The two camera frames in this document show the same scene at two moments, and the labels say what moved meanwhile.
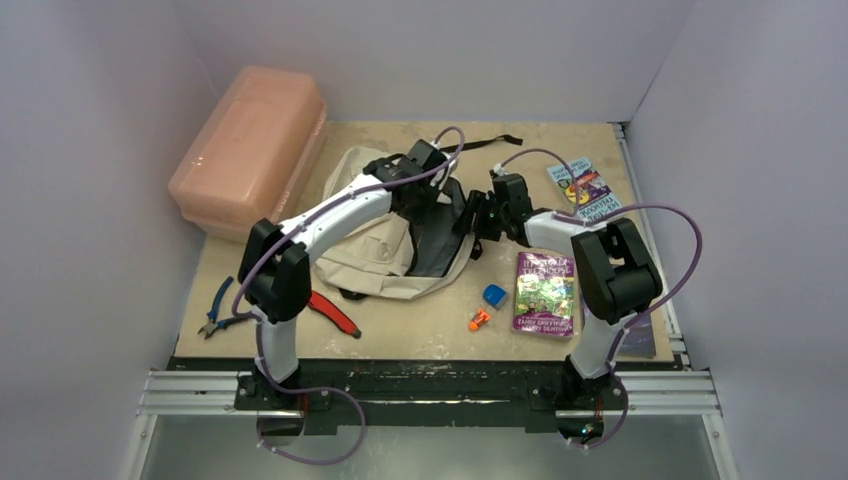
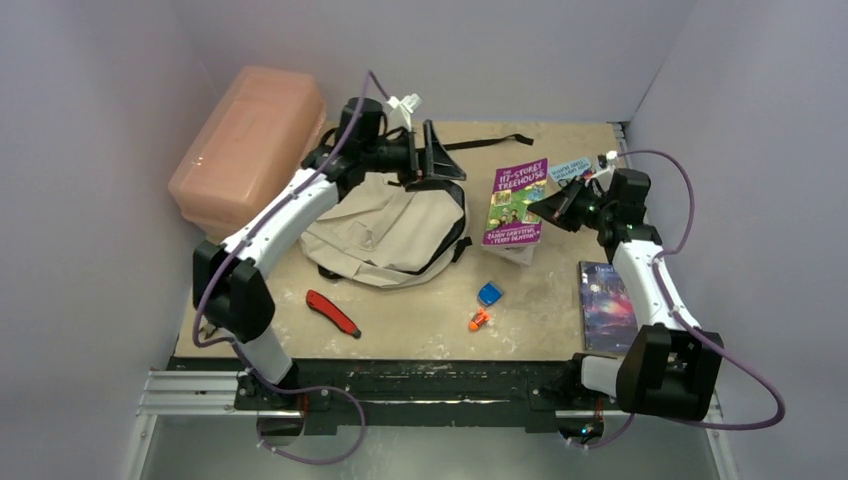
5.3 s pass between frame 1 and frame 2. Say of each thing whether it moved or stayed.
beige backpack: moved
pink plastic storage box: stayed
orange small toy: stayed
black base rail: stayed
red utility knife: stayed
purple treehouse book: moved
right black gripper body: moved
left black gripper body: moved
